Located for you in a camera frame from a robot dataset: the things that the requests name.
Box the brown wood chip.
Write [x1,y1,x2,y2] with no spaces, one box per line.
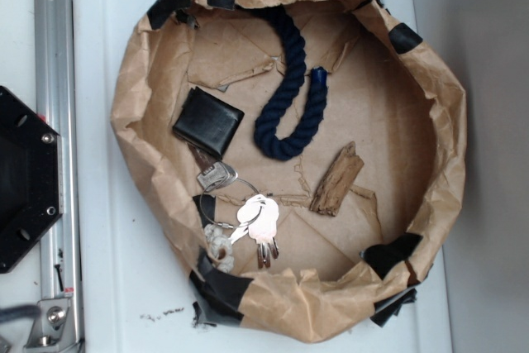
[309,141,364,217]

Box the brown paper bin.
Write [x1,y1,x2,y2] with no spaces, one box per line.
[111,0,467,342]

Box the silver key bunch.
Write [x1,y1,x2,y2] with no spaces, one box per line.
[189,145,279,272]

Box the black leather wallet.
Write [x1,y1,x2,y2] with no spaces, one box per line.
[172,88,245,160]

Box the white plastic tray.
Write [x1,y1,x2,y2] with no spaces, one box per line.
[73,0,451,352]

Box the dark blue rope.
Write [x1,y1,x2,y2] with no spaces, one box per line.
[235,6,330,161]

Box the white knotted cord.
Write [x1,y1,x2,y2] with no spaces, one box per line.
[203,223,236,274]

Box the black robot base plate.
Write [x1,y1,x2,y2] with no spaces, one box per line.
[1,87,62,274]

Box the aluminium rail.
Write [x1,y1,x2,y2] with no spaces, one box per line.
[35,0,84,352]

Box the metal corner bracket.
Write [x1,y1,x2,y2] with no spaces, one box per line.
[23,298,76,352]

